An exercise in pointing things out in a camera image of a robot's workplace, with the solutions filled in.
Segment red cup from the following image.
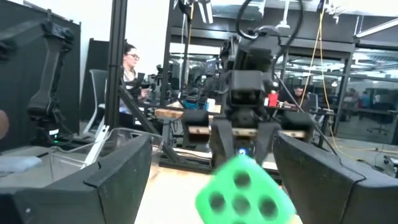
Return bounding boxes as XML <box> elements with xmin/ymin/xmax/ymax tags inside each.
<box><xmin>267</xmin><ymin>92</ymin><xmax>279</xmax><ymax>108</ymax></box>

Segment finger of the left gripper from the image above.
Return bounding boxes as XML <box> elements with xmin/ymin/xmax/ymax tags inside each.
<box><xmin>254</xmin><ymin>121</ymin><xmax>282</xmax><ymax>165</ymax></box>
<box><xmin>210</xmin><ymin>119</ymin><xmax>234</xmax><ymax>169</ymax></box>

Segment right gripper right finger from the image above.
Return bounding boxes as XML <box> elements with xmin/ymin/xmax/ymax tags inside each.
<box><xmin>272</xmin><ymin>130</ymin><xmax>398</xmax><ymax>224</ymax></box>

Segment yellow cable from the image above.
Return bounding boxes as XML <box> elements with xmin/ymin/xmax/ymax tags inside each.
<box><xmin>297</xmin><ymin>0</ymin><xmax>398</xmax><ymax>159</ymax></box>

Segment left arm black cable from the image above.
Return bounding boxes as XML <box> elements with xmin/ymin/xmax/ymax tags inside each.
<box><xmin>235</xmin><ymin>0</ymin><xmax>304</xmax><ymax>72</ymax></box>

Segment green foam die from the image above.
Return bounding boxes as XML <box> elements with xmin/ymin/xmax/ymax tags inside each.
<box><xmin>195</xmin><ymin>154</ymin><xmax>296</xmax><ymax>224</ymax></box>

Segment wooden background table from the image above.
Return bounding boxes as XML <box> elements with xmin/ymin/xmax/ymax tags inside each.
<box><xmin>154</xmin><ymin>104</ymin><xmax>222</xmax><ymax>119</ymax></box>

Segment large clear plastic bin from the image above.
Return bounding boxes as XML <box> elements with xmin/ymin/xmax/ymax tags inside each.
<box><xmin>48</xmin><ymin>127</ymin><xmax>164</xmax><ymax>184</ymax></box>

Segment person's hand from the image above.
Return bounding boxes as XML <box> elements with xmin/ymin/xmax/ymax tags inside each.
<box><xmin>0</xmin><ymin>109</ymin><xmax>10</xmax><ymax>140</ymax></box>

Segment person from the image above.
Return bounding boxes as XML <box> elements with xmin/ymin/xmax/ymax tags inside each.
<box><xmin>283</xmin><ymin>85</ymin><xmax>309</xmax><ymax>110</ymax></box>
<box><xmin>119</xmin><ymin>42</ymin><xmax>150</xmax><ymax>128</ymax></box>

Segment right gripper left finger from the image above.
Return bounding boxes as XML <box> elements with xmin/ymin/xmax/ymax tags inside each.
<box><xmin>0</xmin><ymin>133</ymin><xmax>153</xmax><ymax>224</ymax></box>

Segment white perforated strip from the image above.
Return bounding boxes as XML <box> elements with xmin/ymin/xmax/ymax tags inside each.
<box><xmin>81</xmin><ymin>124</ymin><xmax>110</xmax><ymax>169</ymax></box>

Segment grey office chair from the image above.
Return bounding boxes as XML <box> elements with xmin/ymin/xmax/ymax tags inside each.
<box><xmin>83</xmin><ymin>68</ymin><xmax>108</xmax><ymax>135</ymax></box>

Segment blue bowl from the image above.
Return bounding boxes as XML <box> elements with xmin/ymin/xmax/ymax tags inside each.
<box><xmin>183</xmin><ymin>98</ymin><xmax>208</xmax><ymax>110</ymax></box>

